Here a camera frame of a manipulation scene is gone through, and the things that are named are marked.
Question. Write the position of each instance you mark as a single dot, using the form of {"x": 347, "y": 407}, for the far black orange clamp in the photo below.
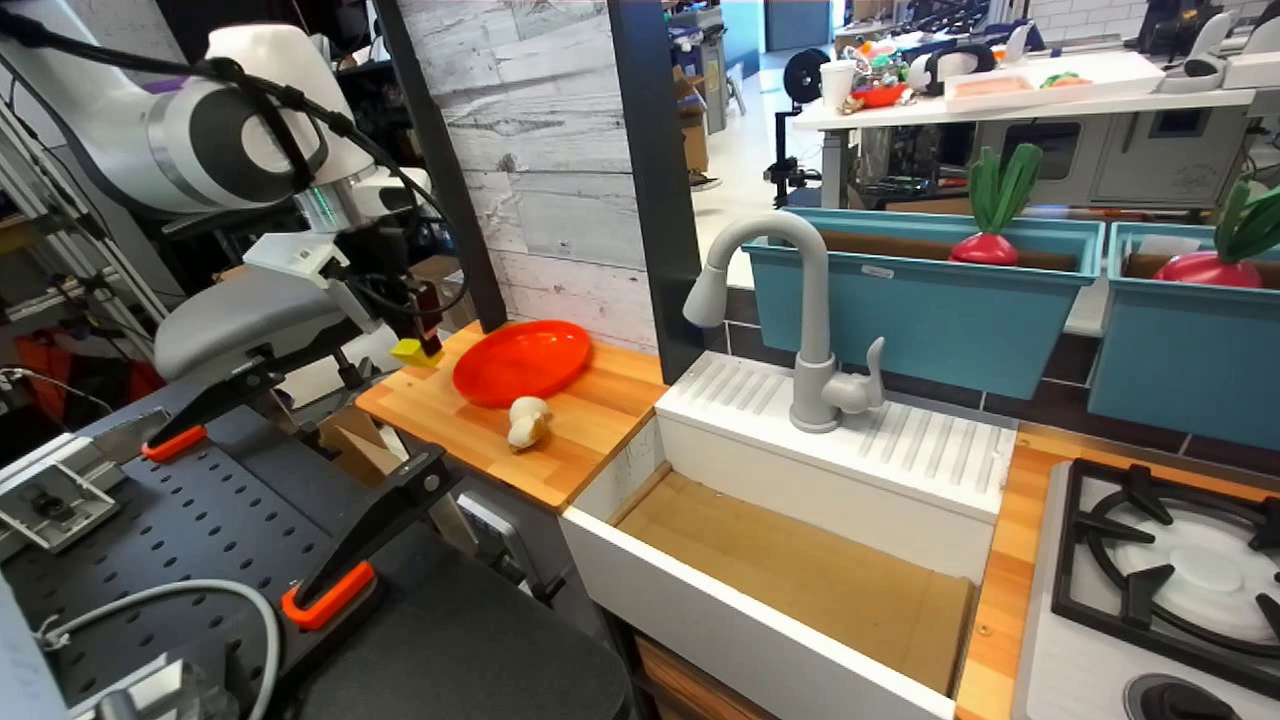
{"x": 191, "y": 427}

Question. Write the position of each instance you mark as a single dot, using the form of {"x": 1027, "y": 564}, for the right toy radish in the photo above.
{"x": 1246, "y": 229}

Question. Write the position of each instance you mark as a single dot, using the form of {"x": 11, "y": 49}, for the right teal planter box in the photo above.
{"x": 1195, "y": 359}

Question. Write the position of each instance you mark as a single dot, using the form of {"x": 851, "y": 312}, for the toy radish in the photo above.
{"x": 999, "y": 194}
{"x": 1246, "y": 229}

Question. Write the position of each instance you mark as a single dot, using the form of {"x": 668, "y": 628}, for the yellow block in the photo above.
{"x": 417, "y": 354}

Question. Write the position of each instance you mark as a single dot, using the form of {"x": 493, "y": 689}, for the toy stove burner grate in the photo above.
{"x": 1171, "y": 568}

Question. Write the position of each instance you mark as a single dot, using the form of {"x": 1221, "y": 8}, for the white background table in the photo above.
{"x": 1147, "y": 136}

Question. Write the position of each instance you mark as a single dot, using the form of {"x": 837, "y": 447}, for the left teal planter box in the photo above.
{"x": 964, "y": 325}

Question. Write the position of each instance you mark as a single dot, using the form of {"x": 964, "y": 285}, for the white toy sink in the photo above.
{"x": 822, "y": 579}

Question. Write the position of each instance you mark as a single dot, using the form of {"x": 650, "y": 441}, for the white toy mushroom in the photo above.
{"x": 525, "y": 422}

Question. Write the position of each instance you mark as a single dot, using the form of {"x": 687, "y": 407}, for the teal planter box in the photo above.
{"x": 1195, "y": 359}
{"x": 964, "y": 325}

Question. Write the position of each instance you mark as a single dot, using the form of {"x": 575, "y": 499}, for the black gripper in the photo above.
{"x": 379, "y": 273}

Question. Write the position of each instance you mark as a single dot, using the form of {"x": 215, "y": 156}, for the wooden counter board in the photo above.
{"x": 540, "y": 449}

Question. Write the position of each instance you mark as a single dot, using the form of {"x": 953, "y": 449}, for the near black orange clamp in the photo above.
{"x": 350, "y": 568}

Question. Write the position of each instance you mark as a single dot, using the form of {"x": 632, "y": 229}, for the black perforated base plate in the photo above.
{"x": 251, "y": 506}

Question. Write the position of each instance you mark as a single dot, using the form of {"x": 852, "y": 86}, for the black orange clamp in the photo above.
{"x": 191, "y": 427}
{"x": 350, "y": 568}

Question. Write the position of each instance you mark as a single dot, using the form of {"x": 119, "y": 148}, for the orange plate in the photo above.
{"x": 529, "y": 359}

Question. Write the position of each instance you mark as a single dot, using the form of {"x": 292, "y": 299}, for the grey office chair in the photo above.
{"x": 263, "y": 316}

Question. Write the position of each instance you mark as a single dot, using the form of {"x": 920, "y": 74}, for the left toy radish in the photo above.
{"x": 999, "y": 194}

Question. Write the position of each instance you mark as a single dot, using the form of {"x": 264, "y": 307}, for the grey toy faucet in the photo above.
{"x": 822, "y": 392}

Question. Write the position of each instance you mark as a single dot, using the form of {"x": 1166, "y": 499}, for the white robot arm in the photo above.
{"x": 252, "y": 124}

